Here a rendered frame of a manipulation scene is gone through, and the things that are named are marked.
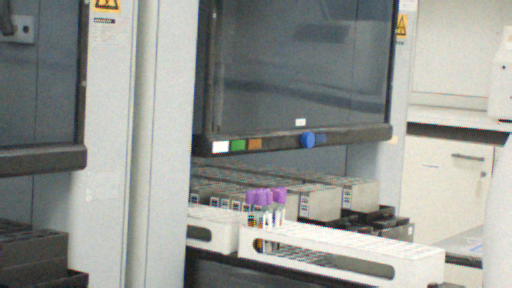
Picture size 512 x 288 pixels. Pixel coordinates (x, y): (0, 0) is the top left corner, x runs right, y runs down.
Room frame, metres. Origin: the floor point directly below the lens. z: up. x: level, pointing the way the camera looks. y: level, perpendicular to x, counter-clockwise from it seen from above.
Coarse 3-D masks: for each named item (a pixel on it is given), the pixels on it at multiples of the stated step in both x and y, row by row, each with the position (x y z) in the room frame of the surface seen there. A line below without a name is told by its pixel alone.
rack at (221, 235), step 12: (192, 204) 1.65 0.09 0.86; (192, 216) 1.54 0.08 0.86; (204, 216) 1.55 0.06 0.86; (216, 216) 1.55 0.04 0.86; (228, 216) 1.56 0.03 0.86; (240, 216) 1.57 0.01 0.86; (192, 228) 1.66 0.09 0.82; (204, 228) 1.64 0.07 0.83; (216, 228) 1.51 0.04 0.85; (228, 228) 1.50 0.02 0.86; (192, 240) 1.53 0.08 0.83; (204, 240) 1.63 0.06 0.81; (216, 240) 1.51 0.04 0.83; (228, 240) 1.50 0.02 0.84; (228, 252) 1.50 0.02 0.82
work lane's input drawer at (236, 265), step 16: (192, 256) 1.52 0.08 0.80; (208, 256) 1.51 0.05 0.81; (224, 256) 1.49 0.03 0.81; (192, 272) 1.51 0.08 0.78; (208, 272) 1.49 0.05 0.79; (224, 272) 1.48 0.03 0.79; (240, 272) 1.46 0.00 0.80; (256, 272) 1.44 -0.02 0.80; (272, 272) 1.44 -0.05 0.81; (288, 272) 1.42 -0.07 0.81; (304, 272) 1.41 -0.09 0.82
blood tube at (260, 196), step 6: (258, 192) 1.47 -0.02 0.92; (264, 192) 1.47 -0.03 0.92; (258, 198) 1.47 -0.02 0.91; (264, 198) 1.47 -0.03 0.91; (258, 204) 1.47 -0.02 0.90; (264, 204) 1.47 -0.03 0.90; (258, 210) 1.47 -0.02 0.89; (264, 210) 1.47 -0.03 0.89; (258, 216) 1.47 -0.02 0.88; (264, 216) 1.47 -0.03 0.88; (258, 222) 1.47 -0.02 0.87; (264, 222) 1.47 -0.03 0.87; (258, 228) 1.47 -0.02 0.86; (264, 228) 1.47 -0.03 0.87; (258, 240) 1.47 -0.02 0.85; (264, 240) 1.47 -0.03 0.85; (258, 246) 1.47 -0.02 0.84; (264, 246) 1.47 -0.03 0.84; (258, 252) 1.47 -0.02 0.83; (264, 252) 1.47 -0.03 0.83
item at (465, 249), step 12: (480, 228) 1.85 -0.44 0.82; (444, 240) 1.70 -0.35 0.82; (456, 240) 1.71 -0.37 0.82; (468, 240) 1.72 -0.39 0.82; (480, 240) 1.73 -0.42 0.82; (456, 252) 1.61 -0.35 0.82; (468, 252) 1.61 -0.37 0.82; (480, 252) 1.62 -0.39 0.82; (456, 264) 1.60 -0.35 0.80; (468, 264) 1.59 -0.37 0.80; (480, 264) 1.58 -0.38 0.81
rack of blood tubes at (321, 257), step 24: (240, 240) 1.48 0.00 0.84; (288, 240) 1.43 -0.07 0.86; (312, 240) 1.41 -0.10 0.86; (336, 240) 1.41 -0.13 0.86; (360, 240) 1.43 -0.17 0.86; (384, 240) 1.44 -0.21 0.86; (288, 264) 1.43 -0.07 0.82; (312, 264) 1.41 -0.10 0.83; (336, 264) 1.49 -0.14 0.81; (360, 264) 1.47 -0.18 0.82; (384, 264) 1.45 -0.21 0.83; (408, 264) 1.32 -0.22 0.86; (432, 264) 1.36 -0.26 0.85
